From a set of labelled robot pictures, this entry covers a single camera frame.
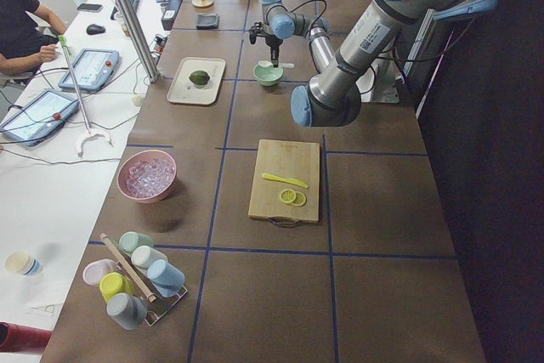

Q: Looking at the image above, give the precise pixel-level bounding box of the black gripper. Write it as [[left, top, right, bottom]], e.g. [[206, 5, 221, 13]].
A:
[[266, 35, 281, 67]]

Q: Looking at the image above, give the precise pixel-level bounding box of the white plastic spoon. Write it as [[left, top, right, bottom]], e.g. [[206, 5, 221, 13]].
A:
[[258, 60, 295, 69]]

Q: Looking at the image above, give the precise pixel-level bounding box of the light green bowl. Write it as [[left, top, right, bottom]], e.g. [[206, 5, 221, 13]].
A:
[[253, 64, 284, 87]]

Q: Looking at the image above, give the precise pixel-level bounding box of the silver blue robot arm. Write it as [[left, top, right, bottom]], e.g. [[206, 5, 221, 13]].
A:
[[250, 0, 498, 127]]

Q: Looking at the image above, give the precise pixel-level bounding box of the pink bowl with ice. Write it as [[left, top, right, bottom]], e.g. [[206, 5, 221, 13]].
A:
[[116, 149, 177, 203]]

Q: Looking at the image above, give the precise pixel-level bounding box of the green lime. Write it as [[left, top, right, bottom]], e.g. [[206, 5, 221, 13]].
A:
[[189, 70, 211, 87]]

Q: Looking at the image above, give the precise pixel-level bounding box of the folded grey cloth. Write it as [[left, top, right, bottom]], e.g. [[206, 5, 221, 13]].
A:
[[195, 14, 220, 30]]

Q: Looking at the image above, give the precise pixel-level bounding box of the beige tray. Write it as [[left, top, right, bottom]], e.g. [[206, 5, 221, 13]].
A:
[[167, 57, 226, 105]]

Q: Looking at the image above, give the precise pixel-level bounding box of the wooden cutting board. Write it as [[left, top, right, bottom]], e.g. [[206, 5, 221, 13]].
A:
[[248, 139, 320, 223]]

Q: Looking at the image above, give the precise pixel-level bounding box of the black box with label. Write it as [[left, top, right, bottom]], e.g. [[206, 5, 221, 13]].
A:
[[161, 0, 183, 31]]

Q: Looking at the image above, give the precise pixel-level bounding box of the white pillar with base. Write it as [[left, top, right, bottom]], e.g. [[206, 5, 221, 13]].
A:
[[356, 60, 400, 104]]

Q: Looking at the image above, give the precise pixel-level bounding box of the yellow plastic knife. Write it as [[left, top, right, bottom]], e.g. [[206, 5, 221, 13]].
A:
[[261, 173, 309, 189]]

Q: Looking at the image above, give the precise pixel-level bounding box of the lemon slice upper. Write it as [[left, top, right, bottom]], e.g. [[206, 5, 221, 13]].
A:
[[279, 189, 298, 205]]

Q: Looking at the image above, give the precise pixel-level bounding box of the lemon slice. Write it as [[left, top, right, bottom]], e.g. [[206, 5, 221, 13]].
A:
[[279, 189, 298, 205], [292, 191, 307, 207]]

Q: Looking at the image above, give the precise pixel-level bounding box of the lemon slice lower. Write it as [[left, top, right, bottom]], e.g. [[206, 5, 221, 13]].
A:
[[292, 191, 307, 207]]

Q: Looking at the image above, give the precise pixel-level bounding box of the far teach pendant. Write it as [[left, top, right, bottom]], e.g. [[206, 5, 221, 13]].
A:
[[66, 48, 120, 94]]

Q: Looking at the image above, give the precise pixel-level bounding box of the teach pendant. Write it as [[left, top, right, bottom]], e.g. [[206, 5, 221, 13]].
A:
[[66, 48, 120, 94], [1, 89, 79, 146]]

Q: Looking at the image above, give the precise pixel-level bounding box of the black computer mouse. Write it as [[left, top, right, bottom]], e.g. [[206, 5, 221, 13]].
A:
[[86, 24, 105, 36]]

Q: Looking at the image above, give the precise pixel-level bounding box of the smartphone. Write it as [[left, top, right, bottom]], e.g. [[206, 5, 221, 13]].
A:
[[77, 3, 103, 13]]

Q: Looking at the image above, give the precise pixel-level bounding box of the reacher grabber stick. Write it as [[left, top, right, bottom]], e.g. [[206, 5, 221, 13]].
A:
[[59, 35, 112, 157]]

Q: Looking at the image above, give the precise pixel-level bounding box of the green pastel cup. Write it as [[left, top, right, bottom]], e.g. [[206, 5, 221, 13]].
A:
[[118, 231, 155, 257]]

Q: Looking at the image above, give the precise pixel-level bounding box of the white pastel cup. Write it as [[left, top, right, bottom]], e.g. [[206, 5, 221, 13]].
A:
[[131, 245, 168, 274]]

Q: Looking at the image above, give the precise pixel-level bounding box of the near teach pendant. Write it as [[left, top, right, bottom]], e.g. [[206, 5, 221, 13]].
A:
[[1, 89, 79, 146]]

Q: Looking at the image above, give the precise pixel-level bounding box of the blue pastel cup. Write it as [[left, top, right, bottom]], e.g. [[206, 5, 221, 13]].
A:
[[146, 259, 185, 298]]

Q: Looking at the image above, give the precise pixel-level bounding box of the person in black shirt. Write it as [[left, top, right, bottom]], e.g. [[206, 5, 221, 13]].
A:
[[1, 0, 67, 76]]

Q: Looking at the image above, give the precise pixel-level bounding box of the yellow pastel cup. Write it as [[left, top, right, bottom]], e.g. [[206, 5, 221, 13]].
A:
[[99, 272, 134, 303]]

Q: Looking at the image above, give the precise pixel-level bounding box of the pink pastel cup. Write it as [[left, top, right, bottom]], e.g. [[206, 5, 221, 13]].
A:
[[82, 258, 117, 286]]

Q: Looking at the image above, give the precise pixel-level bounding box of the grey pastel cup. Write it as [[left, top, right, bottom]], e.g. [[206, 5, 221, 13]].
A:
[[106, 292, 148, 330]]

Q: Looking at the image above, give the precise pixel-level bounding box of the paper cup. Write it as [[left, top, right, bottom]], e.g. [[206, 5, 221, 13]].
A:
[[4, 251, 42, 276]]

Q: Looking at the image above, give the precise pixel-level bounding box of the red object at corner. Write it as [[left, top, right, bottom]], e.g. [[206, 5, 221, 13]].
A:
[[1, 322, 53, 354]]

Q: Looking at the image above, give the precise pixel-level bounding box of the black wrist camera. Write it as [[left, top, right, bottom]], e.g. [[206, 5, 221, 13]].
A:
[[248, 22, 267, 45]]

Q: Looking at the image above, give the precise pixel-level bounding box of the black robot cable left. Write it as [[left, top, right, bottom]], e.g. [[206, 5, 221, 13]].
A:
[[281, 0, 329, 32]]

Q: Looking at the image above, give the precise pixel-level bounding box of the aluminium frame post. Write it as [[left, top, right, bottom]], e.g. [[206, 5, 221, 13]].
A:
[[115, 0, 160, 83]]

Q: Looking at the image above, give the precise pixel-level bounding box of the cup rack with handle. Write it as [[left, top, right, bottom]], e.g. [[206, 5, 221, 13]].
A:
[[100, 234, 188, 328]]

